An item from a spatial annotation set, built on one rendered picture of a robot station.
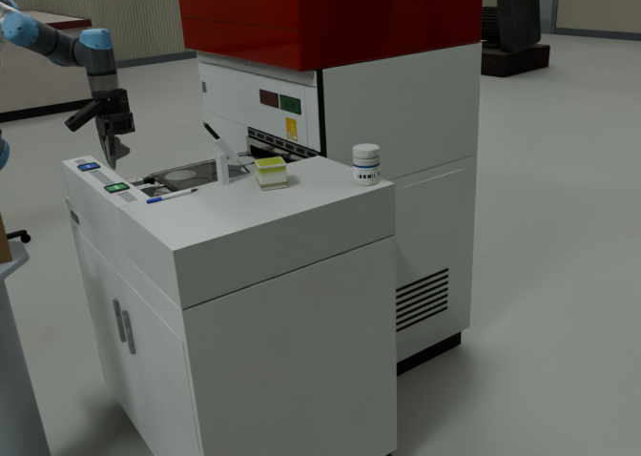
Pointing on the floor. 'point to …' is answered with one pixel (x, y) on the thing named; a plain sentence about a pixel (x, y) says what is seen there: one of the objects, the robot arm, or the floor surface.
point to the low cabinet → (42, 76)
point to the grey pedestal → (16, 378)
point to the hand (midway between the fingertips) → (110, 165)
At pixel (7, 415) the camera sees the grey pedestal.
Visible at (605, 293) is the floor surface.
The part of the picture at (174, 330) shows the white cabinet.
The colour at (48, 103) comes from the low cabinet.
